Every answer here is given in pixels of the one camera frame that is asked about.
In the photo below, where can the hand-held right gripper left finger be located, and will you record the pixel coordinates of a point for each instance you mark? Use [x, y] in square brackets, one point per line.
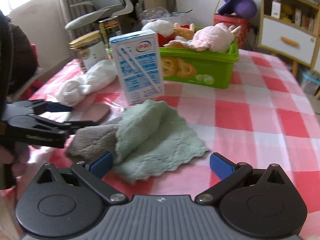
[103, 163]

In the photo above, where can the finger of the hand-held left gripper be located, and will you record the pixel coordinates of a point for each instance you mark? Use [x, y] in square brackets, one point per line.
[58, 108]
[80, 124]

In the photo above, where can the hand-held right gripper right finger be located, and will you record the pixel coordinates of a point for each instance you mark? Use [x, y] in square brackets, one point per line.
[220, 165]

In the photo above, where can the grey towel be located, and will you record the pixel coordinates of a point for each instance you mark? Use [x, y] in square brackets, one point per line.
[92, 140]

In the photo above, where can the green towel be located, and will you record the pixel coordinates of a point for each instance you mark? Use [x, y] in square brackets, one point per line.
[160, 142]

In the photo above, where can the green plastic box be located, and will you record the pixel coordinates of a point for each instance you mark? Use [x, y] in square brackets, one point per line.
[212, 65]

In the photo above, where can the white plush toy red scarf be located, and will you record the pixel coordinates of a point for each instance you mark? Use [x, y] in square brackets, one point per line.
[160, 27]

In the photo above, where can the pink plush rabbit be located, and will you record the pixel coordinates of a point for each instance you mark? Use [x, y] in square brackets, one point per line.
[215, 38]

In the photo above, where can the hamburger plush toy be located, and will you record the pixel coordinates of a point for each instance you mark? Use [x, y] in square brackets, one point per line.
[183, 32]

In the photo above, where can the person's left hand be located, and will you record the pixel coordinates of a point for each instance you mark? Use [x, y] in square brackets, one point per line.
[22, 160]

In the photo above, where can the brown oval pad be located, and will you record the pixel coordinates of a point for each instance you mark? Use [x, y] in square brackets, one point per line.
[92, 112]

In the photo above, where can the red chair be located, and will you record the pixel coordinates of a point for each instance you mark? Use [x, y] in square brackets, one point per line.
[33, 85]

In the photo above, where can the pink checked tablecloth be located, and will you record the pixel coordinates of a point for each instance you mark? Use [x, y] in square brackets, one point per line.
[250, 130]

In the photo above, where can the white socks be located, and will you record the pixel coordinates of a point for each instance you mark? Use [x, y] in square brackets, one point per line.
[100, 76]

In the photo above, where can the gold lid jar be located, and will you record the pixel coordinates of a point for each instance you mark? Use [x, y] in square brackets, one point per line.
[92, 52]

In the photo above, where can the blue white milk carton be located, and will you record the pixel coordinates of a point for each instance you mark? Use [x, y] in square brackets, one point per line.
[140, 72]

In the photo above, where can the black yellow can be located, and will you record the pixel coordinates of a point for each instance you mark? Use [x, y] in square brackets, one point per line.
[111, 30]

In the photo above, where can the grey pleated curtain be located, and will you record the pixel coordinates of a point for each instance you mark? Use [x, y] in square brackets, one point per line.
[75, 0]

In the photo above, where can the grey office chair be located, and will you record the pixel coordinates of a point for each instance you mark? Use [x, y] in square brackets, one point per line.
[107, 0]

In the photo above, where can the clear storage box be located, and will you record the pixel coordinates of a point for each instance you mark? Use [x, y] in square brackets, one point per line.
[310, 81]

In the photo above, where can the red snack bucket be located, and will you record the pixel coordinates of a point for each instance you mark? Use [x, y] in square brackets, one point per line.
[243, 27]

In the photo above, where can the white plastic bag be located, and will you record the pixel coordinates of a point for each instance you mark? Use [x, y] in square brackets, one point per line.
[180, 17]

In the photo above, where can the wooden drawer cabinet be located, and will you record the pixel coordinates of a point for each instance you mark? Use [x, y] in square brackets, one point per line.
[280, 30]

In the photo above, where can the purple bouncing ball toy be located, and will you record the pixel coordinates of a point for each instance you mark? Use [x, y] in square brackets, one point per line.
[246, 8]

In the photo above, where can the small white box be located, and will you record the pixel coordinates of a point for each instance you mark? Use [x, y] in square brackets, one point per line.
[276, 8]

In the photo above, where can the yellow toy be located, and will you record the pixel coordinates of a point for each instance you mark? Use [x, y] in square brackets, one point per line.
[287, 12]

